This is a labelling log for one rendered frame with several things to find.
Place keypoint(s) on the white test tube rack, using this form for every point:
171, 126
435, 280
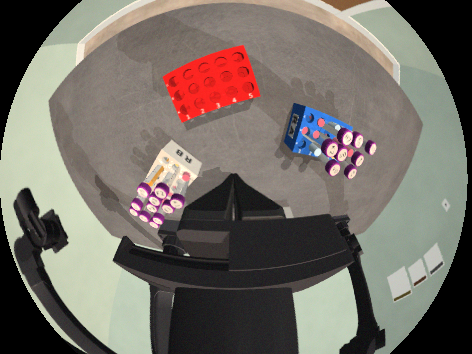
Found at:
176, 155

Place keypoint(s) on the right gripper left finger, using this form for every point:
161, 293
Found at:
214, 204

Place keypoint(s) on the red tube rack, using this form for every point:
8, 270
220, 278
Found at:
230, 61

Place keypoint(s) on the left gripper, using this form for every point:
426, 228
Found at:
60, 235

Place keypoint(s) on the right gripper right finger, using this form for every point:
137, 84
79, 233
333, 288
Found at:
252, 205

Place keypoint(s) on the clear test tube with purple cap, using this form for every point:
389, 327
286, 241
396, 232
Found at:
153, 224
133, 211

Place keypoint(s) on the blue test tube rack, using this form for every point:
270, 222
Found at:
298, 120

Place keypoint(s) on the test tube with purple cap and amber liquid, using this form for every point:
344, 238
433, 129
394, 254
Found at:
144, 189

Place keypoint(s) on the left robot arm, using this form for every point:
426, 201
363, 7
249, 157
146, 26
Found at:
26, 251

